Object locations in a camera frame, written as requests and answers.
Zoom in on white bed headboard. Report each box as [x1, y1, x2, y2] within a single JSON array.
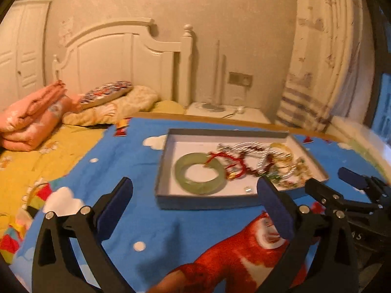
[[52, 18, 194, 107]]

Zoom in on green jade bangle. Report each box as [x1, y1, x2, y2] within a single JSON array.
[[174, 152, 227, 195]]

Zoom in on gold chain jewelry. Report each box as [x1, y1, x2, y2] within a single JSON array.
[[275, 156, 312, 187]]

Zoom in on gold and green jewellery pile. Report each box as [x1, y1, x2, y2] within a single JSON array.
[[266, 157, 306, 187]]

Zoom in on cream fluffy pillow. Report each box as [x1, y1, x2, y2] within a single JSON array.
[[63, 85, 161, 127]]

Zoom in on white wardrobe door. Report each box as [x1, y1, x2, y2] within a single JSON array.
[[0, 0, 52, 104]]

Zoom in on patterned pillow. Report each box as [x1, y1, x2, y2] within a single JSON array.
[[79, 81, 134, 110]]

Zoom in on blue printed cloth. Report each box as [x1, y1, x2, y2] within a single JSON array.
[[18, 116, 391, 293]]

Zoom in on orange folded blanket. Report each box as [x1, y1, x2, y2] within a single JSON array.
[[0, 79, 84, 152]]

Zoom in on yellow amber bangle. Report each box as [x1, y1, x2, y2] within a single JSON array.
[[270, 142, 294, 162]]

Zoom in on wall socket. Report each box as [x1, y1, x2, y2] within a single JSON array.
[[228, 72, 254, 87]]

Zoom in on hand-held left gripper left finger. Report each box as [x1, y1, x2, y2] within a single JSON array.
[[32, 176, 135, 293]]

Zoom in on yellow bedsheet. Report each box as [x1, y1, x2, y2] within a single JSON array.
[[0, 99, 185, 266]]

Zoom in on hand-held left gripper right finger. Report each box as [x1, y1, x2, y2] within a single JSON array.
[[257, 176, 358, 293]]

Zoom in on white pole stand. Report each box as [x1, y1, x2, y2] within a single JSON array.
[[202, 39, 228, 112]]

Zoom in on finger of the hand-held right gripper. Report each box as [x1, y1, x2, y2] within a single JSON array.
[[305, 178, 346, 211], [337, 167, 391, 202]]

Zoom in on grey cardboard box tray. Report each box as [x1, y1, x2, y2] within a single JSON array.
[[154, 128, 330, 211]]

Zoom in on red cord pendant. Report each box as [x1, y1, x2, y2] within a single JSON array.
[[203, 149, 254, 180]]

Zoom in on silver bead necklace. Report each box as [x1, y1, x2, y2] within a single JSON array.
[[218, 141, 275, 174]]

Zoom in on white nightstand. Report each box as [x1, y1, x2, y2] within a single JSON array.
[[185, 102, 272, 125]]

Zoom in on dark red bead bracelet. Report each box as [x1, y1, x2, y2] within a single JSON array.
[[244, 146, 275, 178]]

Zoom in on white padded board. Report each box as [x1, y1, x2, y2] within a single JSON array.
[[325, 115, 391, 171]]

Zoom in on striped cloth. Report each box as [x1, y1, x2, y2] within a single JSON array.
[[275, 73, 333, 132]]

